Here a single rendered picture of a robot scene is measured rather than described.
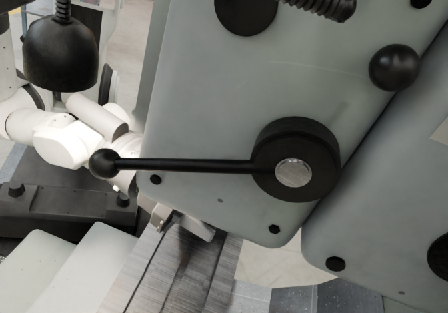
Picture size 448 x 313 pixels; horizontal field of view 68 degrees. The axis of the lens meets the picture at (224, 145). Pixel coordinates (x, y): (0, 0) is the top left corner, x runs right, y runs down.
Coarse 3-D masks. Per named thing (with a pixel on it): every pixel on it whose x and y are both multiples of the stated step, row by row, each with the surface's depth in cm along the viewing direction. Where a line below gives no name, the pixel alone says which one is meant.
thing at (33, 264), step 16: (32, 240) 88; (48, 240) 89; (64, 240) 91; (16, 256) 84; (32, 256) 85; (48, 256) 86; (64, 256) 87; (0, 272) 80; (16, 272) 81; (32, 272) 82; (48, 272) 83; (0, 288) 77; (16, 288) 78; (32, 288) 79; (0, 304) 75; (16, 304) 76
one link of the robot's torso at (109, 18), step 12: (72, 0) 84; (120, 0) 87; (72, 12) 89; (84, 12) 89; (96, 12) 90; (108, 12) 87; (120, 12) 93; (84, 24) 92; (96, 24) 92; (108, 24) 88; (96, 36) 94; (108, 36) 90; (108, 72) 101; (96, 84) 98; (108, 84) 101; (60, 96) 99; (96, 96) 100; (108, 96) 102
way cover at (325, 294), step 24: (240, 288) 81; (264, 288) 81; (288, 288) 79; (312, 288) 76; (336, 288) 72; (360, 288) 67; (240, 312) 76; (264, 312) 76; (288, 312) 74; (312, 312) 71; (336, 312) 67; (360, 312) 64; (384, 312) 60
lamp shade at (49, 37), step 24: (48, 24) 31; (72, 24) 33; (24, 48) 32; (48, 48) 31; (72, 48) 32; (96, 48) 35; (24, 72) 34; (48, 72) 32; (72, 72) 33; (96, 72) 36
